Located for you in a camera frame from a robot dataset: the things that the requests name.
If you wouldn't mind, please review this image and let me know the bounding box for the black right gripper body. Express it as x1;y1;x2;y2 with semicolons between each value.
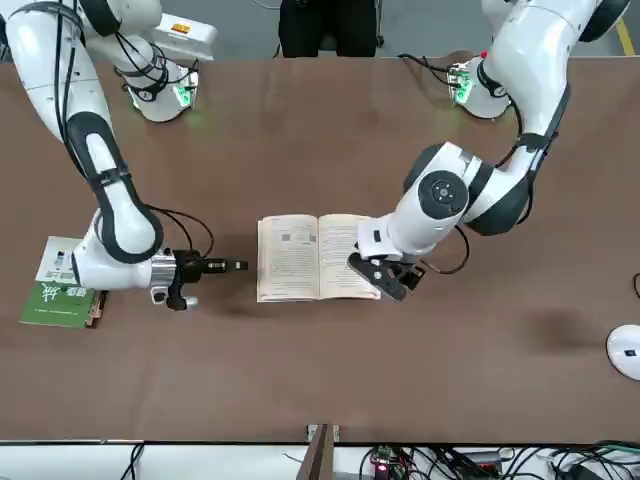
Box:
169;248;211;297

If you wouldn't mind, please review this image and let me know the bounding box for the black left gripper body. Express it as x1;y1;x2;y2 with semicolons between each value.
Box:
372;257;416;281

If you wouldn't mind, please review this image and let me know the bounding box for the blue white cover paperback book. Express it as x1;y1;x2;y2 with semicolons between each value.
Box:
256;213;382;304

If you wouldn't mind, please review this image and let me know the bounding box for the green white cover book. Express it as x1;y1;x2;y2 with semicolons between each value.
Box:
18;235;109;331

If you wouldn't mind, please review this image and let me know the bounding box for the red-lit circuit board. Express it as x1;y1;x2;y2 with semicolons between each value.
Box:
367;443;407;474

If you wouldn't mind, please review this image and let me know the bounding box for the grey usb hub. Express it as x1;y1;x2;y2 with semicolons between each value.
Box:
464;448;503;470

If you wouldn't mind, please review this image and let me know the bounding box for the white control box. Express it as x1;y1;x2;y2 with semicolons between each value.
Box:
148;12;220;63

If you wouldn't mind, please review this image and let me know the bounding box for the white desk lamp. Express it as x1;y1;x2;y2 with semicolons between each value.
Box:
605;323;640;382

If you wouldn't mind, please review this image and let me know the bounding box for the person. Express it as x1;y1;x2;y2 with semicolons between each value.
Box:
278;0;377;58

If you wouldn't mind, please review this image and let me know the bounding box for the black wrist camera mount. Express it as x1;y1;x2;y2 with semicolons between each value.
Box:
399;263;427;292
166;287;200;312

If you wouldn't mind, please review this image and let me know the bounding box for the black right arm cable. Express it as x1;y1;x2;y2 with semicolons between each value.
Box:
52;0;215;259

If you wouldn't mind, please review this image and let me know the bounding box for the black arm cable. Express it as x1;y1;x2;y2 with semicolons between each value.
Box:
422;74;572;276
52;0;215;259

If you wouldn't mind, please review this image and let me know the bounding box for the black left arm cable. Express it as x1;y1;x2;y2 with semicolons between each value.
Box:
422;74;572;276

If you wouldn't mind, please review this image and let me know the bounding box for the aluminium divider post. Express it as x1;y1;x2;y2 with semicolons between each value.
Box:
305;423;343;480

